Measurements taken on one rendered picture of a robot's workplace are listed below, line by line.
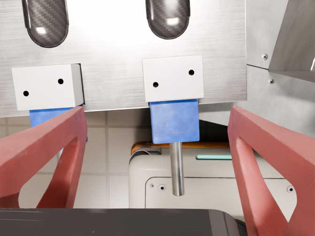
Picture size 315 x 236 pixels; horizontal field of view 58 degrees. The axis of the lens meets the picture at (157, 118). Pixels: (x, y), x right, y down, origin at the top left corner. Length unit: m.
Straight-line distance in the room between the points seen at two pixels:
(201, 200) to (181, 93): 0.72
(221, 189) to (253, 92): 0.63
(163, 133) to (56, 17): 0.14
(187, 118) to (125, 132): 0.91
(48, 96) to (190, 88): 0.12
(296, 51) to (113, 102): 0.17
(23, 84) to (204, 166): 0.72
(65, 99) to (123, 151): 0.93
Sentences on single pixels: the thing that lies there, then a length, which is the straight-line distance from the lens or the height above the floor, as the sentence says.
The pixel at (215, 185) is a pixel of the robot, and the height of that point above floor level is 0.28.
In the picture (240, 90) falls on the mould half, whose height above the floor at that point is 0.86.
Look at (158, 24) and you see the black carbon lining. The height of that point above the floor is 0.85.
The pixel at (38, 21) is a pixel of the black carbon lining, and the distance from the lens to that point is 0.29.
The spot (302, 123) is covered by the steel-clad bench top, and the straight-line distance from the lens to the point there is 0.36.
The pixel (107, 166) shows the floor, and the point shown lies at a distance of 1.20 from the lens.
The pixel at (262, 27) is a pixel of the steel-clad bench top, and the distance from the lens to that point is 0.34.
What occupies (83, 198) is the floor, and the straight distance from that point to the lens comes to 1.27.
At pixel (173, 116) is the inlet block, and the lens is 0.25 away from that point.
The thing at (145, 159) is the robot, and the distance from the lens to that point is 0.90.
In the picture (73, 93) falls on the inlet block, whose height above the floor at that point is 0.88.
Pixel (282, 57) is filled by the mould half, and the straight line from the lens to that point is 0.32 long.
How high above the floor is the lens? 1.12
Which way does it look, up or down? 81 degrees down
